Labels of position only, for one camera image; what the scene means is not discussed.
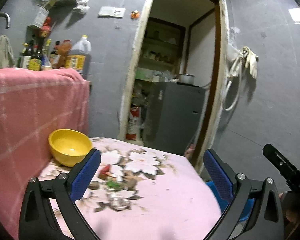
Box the dark soy sauce bottle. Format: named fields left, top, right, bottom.
left=20, top=34, right=36, bottom=69

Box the white hose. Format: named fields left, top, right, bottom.
left=222, top=52, right=246, bottom=112

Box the white wrapper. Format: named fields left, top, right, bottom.
left=108, top=192, right=130, bottom=211

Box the grey hanging rag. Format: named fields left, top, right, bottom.
left=0, top=35, right=15, bottom=69

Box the red white sack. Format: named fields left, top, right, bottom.
left=126, top=105, right=141, bottom=141

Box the brown nut shell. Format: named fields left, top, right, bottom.
left=88, top=181, right=100, bottom=191

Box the red crumpled wrapper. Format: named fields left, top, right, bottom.
left=98, top=164, right=111, bottom=180

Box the metal pot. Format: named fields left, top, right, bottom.
left=178, top=74, right=195, bottom=85

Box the pink checkered cloth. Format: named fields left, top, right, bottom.
left=0, top=68, right=89, bottom=239

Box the grey refrigerator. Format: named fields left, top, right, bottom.
left=142, top=82, right=206, bottom=155

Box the white rubber glove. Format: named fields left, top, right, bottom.
left=242, top=46, right=258, bottom=80

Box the white wall switch panel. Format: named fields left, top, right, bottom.
left=98, top=7, right=126, bottom=18

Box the right hand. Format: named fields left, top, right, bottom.
left=279, top=191, right=300, bottom=239

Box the green wrapper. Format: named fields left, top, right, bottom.
left=106, top=180, right=122, bottom=191

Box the yellow bowl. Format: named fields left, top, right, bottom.
left=48, top=129, right=93, bottom=167

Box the large oil jug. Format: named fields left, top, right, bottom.
left=64, top=35, right=91, bottom=79

